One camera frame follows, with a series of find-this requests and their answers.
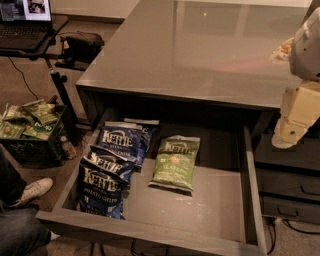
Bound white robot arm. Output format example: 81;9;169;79
271;0;320;149

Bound black cable on floor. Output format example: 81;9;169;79
7;56;40;101

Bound person leg in jeans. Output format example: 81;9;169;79
0;208;51;256

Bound black plastic crate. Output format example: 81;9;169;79
0;105;69;168

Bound blue kettle chip bag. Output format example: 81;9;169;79
97;121;142;162
77;157;127;219
86;145;134;183

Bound dark bag on floor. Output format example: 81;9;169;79
55;31;105;71

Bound green jalapeno chip bag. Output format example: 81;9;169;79
149;135;200;192

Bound open grey top drawer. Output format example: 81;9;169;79
37;109;267;256

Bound person dark upper leg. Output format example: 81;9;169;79
0;149;26;206

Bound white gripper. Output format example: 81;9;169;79
271;81;320;149

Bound middle blue Kettle chip bag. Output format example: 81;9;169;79
86;145;134;183

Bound black laptop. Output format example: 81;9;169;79
0;0;53;52

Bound rear blue Kettle chip bag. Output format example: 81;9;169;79
97;121;142;162

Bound hidden back blue chip bag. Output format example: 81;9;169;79
124;118;159;168

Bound small bottle beside crate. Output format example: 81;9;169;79
60;136;77;159

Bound white sneaker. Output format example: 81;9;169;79
13;178;53;207

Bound green chip bag in crate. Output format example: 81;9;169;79
23;99;58;125

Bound closed lower grey drawers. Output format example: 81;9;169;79
254;134;320;224

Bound front blue Kettle chip bag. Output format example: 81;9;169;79
77;157;127;219

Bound black laptop stand table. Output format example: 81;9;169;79
0;15;78;124

